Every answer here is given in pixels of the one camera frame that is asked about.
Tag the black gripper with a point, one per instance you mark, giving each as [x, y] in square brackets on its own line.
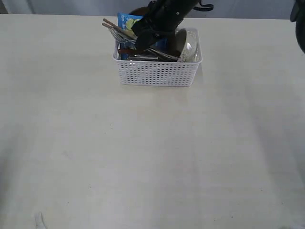
[148, 32]

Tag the brown wooden chopstick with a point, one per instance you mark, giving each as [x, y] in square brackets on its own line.
[118, 29]
[112, 24]

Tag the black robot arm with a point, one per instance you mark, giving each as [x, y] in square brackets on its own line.
[160, 21]

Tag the silver metal fork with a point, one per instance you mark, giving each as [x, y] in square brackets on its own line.
[122, 38]

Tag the silver metal knife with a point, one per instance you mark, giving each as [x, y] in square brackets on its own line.
[163, 55]

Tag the white plastic woven basket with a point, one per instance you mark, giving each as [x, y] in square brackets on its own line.
[176, 74]

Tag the brown wooden spoon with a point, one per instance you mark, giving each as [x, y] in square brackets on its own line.
[127, 51]

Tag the brown wooden plate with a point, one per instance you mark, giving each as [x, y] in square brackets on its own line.
[170, 41]

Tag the blue chips bag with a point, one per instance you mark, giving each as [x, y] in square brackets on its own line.
[126, 21]

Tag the stainless steel cup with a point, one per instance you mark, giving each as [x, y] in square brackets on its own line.
[139, 57]

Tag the white patterned ceramic bowl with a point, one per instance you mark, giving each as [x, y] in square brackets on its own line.
[185, 45]

